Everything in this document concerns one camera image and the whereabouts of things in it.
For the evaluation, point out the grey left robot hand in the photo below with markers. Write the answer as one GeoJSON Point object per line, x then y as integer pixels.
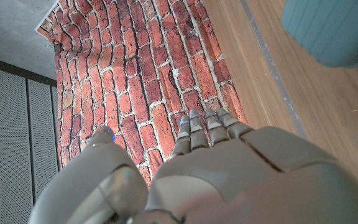
{"type": "Point", "coordinates": [228, 174]}

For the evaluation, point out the grey tape line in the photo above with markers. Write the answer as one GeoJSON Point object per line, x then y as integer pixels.
{"type": "Point", "coordinates": [272, 65]}

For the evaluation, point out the red brick print backdrop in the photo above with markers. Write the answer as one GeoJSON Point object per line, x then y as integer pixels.
{"type": "Point", "coordinates": [135, 62]}

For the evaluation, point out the teal rectangular sponge block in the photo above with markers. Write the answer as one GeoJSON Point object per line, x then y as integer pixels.
{"type": "Point", "coordinates": [331, 28]}

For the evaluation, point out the grey perforated panel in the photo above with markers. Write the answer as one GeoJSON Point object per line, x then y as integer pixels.
{"type": "Point", "coordinates": [12, 140]}
{"type": "Point", "coordinates": [43, 133]}

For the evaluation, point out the small metal backdrop clip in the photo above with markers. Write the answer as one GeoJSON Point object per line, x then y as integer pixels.
{"type": "Point", "coordinates": [54, 47]}

